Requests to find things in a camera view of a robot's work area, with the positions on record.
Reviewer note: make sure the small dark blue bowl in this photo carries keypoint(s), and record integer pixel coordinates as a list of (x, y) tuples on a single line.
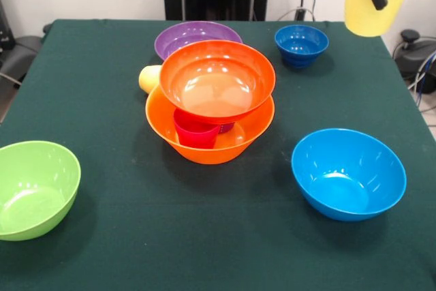
[(301, 45)]

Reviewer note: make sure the grey office chair base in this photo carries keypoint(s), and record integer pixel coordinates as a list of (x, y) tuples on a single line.
[(17, 56)]

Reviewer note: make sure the dark green table cloth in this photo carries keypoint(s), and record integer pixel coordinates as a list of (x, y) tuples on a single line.
[(204, 229)]

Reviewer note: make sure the green plastic bowl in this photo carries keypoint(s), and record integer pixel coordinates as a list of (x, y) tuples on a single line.
[(34, 188)]

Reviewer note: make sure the yellow plastic cup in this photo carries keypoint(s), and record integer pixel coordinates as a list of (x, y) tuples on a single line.
[(148, 78)]

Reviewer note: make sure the pale yellow ribbed cup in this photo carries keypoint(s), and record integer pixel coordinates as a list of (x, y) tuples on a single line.
[(364, 22)]

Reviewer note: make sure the purple plastic cup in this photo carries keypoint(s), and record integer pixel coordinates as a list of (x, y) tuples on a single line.
[(227, 128)]

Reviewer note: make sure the black office chair base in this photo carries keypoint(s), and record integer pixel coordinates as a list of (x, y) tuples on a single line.
[(415, 56)]

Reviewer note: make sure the large orange plastic bowl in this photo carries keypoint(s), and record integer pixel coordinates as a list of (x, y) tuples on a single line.
[(160, 120)]

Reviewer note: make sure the pink plastic cup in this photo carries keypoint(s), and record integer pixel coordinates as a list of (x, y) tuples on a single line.
[(194, 136)]

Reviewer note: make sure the purple plastic bowl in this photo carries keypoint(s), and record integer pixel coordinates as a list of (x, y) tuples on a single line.
[(177, 39)]

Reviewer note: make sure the light blue plastic bowl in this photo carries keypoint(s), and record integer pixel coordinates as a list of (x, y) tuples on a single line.
[(347, 175)]

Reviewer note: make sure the red plastic bowl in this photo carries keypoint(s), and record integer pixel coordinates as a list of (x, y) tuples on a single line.
[(218, 79)]

